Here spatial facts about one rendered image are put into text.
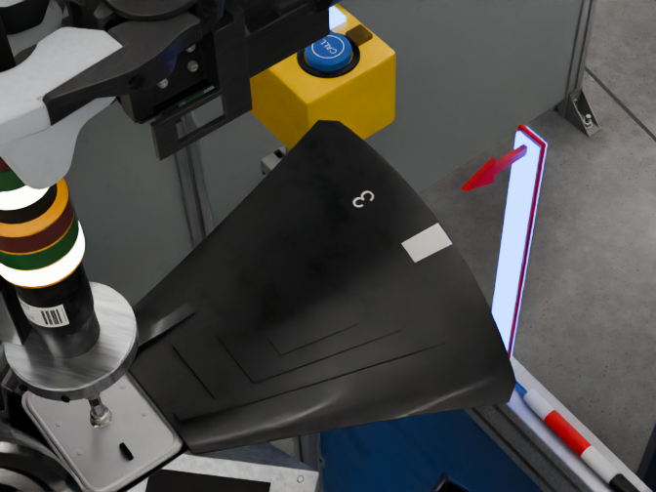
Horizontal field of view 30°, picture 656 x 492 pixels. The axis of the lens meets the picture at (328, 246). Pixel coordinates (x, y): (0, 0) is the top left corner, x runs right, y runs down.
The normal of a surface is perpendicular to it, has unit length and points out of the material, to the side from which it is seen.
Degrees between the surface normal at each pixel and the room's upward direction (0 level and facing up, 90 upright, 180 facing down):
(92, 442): 4
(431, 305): 21
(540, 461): 90
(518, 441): 90
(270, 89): 90
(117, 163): 90
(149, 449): 4
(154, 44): 1
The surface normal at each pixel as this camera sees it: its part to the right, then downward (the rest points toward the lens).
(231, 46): 0.62, 0.62
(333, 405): 0.25, -0.47
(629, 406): -0.03, -0.60
